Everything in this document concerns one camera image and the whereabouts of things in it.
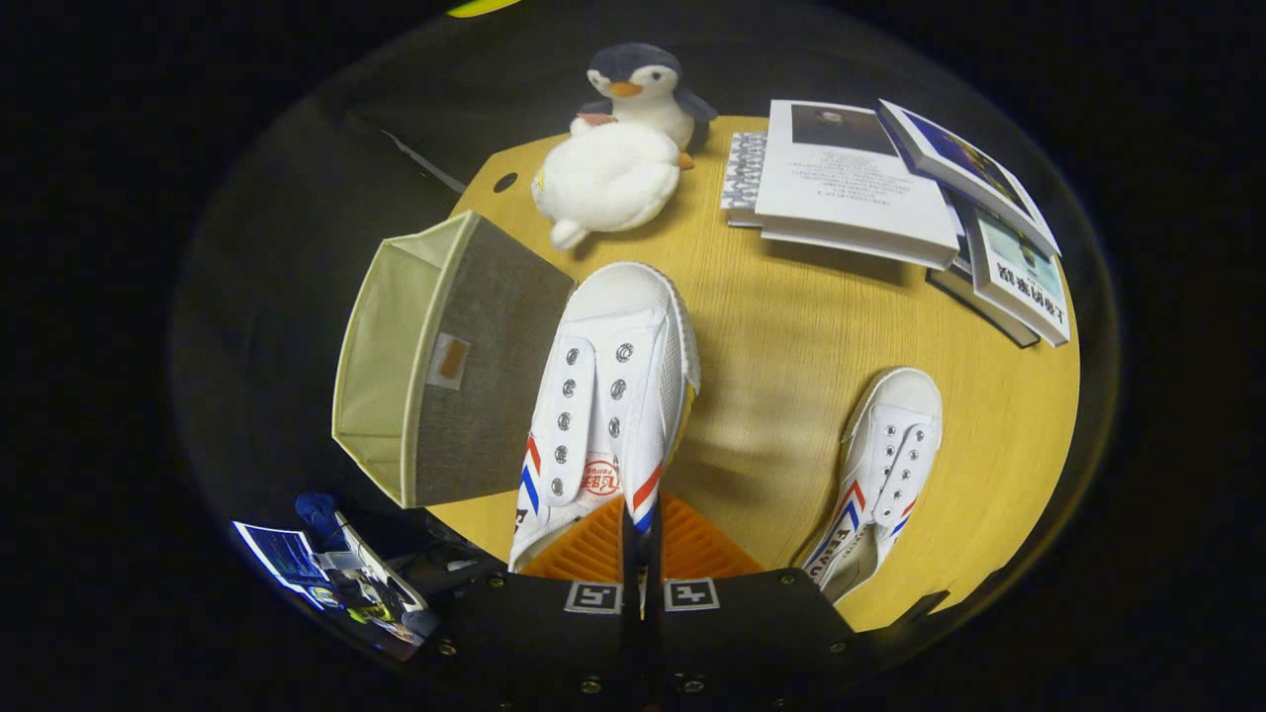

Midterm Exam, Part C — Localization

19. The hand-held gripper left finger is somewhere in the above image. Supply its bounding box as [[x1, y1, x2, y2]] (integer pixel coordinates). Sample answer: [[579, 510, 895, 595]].
[[425, 494, 634, 712]]

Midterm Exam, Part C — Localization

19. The white book with dark portrait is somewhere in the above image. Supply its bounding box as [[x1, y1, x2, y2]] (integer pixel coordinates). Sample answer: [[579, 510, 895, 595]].
[[755, 99, 962, 271]]

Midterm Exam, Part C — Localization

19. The white plush toy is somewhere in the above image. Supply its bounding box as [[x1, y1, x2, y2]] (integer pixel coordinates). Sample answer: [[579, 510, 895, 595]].
[[531, 119, 683, 251]]

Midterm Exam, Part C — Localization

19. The blue cloth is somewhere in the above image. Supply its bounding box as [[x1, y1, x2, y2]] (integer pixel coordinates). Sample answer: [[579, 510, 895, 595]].
[[295, 491, 342, 540]]

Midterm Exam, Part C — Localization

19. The penguin plush toy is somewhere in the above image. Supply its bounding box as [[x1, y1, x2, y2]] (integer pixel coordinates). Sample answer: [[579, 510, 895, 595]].
[[571, 42, 720, 171]]

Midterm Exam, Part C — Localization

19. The white canvas shoe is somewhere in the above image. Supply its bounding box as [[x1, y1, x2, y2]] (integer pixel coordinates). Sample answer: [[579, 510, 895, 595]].
[[799, 367, 944, 606], [507, 261, 703, 575]]

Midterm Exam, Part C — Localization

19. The blue printed paper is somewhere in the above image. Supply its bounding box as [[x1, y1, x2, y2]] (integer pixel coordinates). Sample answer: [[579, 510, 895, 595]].
[[232, 521, 342, 609]]

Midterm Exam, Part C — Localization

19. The white metal pole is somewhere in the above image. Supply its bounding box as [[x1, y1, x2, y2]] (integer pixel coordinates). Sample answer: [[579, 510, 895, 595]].
[[381, 129, 468, 195]]

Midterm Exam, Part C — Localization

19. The spiral notebook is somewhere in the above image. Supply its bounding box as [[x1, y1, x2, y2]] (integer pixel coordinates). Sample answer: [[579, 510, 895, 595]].
[[720, 132, 770, 228]]

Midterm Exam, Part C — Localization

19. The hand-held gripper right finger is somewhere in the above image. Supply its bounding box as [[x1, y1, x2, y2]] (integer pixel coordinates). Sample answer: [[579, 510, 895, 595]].
[[648, 492, 871, 712]]

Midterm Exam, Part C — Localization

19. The book with teal cover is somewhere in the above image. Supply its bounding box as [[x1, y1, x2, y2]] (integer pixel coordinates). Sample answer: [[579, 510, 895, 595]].
[[964, 206, 1072, 347]]

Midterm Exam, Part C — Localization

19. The grey fabric storage box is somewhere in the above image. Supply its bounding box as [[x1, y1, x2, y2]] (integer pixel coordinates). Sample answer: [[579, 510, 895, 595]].
[[331, 210, 577, 510]]

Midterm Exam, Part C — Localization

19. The book with blue picture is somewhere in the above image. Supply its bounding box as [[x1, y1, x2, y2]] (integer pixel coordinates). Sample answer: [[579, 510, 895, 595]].
[[877, 99, 1062, 258]]

